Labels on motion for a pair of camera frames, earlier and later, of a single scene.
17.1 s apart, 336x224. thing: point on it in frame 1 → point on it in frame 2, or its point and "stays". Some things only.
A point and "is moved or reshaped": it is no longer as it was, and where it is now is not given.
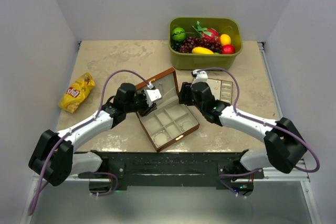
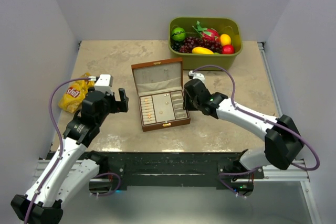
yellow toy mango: x=201 y=50 stays
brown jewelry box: x=171 y=119 is moved or reshaped
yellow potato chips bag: x=76 y=92 stays
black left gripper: x=147 y=109 → x=122 y=106
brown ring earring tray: x=222 y=90 → x=163 y=109
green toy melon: x=178 y=34 stays
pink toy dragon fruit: x=206 y=33 stays
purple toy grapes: x=186 y=45 stays
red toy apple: x=228 y=49 stays
